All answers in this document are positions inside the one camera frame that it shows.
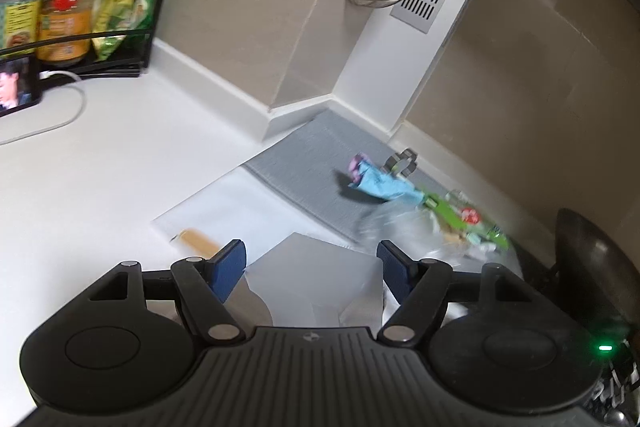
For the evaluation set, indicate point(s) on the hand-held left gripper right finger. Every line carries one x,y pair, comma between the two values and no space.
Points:
395,272

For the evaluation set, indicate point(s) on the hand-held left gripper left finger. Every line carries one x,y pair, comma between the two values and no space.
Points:
227,269

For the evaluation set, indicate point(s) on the green cartoon print packet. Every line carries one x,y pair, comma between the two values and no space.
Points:
465,219

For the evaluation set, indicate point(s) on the wooden stick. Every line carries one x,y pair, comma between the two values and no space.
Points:
197,241

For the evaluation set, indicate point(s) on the clear plastic bag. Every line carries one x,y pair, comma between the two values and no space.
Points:
400,227

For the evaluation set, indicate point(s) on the black wok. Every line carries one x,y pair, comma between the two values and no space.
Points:
595,267

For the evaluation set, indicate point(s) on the light blue wrapper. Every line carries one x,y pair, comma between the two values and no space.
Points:
385,184

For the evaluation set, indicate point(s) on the grey metal clip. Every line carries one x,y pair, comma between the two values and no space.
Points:
402,163

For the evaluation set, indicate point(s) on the purple wrapper scrap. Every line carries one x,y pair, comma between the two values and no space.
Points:
357,167

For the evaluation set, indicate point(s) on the grey ribbed mat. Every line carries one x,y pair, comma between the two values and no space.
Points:
310,162

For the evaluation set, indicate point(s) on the black phone with lit screen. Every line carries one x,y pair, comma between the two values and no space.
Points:
17,84

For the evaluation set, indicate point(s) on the yellow green seasoning packet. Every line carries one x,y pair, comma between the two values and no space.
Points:
117,12

